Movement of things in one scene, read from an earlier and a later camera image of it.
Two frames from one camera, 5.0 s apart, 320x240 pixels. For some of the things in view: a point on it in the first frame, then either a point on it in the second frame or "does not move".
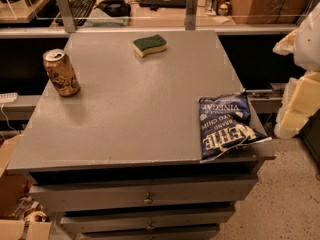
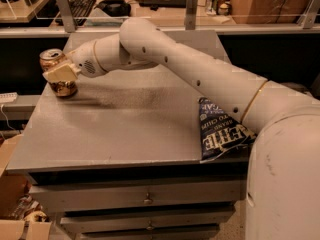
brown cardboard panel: [270, 4] does not move
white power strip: [8, 97] does not move
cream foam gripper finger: [300, 102] → [85, 57]
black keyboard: [81, 6] does not move
